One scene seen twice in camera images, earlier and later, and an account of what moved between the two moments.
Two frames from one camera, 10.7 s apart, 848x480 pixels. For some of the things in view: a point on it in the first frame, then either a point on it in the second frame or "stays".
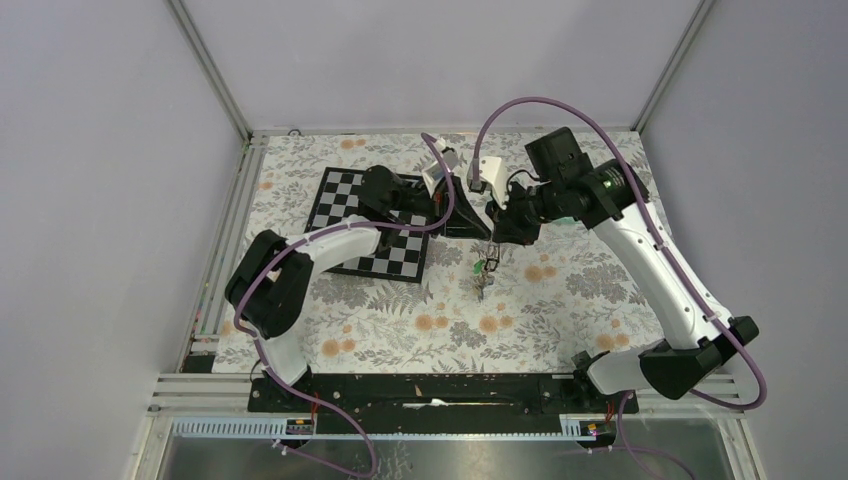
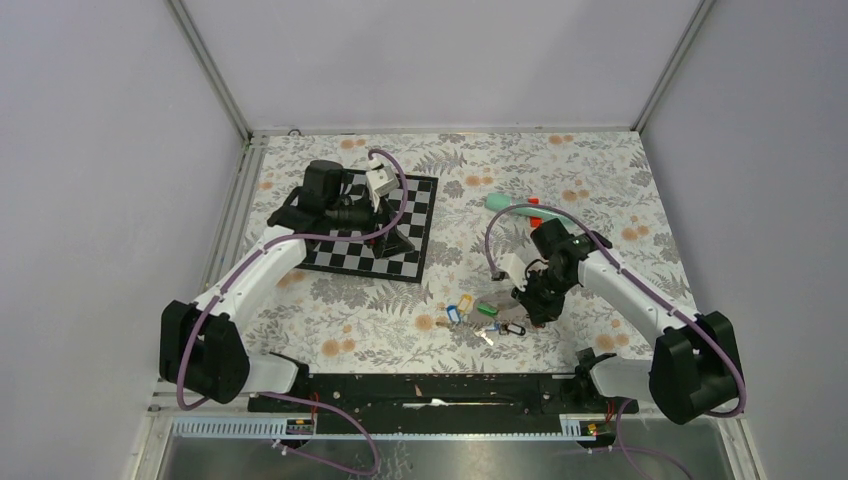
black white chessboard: (339, 197) stays
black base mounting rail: (435, 402) stays
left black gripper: (463, 221) to (391, 243)
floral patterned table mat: (570, 291) stays
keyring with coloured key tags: (483, 269) to (481, 317)
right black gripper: (507, 228) to (538, 311)
